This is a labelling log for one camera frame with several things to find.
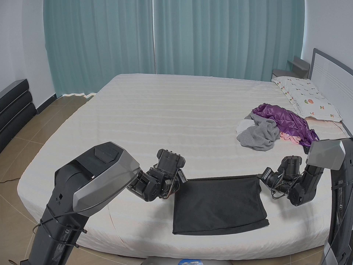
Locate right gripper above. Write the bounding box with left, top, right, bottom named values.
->
left=265, top=172, right=290, bottom=196

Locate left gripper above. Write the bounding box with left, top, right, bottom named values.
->
left=162, top=177, right=181, bottom=200

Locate black T-shirt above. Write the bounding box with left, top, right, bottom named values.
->
left=172, top=176, right=270, bottom=236

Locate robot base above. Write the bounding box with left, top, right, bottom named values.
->
left=143, top=256, right=206, bottom=265

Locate bed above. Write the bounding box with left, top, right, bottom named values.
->
left=17, top=48, right=353, bottom=259

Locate pink garment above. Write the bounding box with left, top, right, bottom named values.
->
left=280, top=131, right=302, bottom=145

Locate grey garment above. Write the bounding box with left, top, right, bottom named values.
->
left=237, top=115, right=281, bottom=152

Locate purple satin garment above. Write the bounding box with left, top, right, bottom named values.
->
left=252, top=103, right=320, bottom=147

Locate white garment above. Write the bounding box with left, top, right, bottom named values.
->
left=236, top=119, right=254, bottom=135

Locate white printed pillow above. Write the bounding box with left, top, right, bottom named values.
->
left=272, top=76, right=343, bottom=122

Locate grey bedside table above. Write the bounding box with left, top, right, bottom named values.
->
left=272, top=56, right=311, bottom=79

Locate blue-green curtain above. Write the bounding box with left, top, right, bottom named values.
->
left=44, top=0, right=156, bottom=97
left=153, top=0, right=305, bottom=81

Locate black chest of drawers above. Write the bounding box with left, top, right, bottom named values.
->
left=0, top=79, right=37, bottom=152

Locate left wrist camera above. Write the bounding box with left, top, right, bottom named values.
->
left=176, top=169, right=188, bottom=185

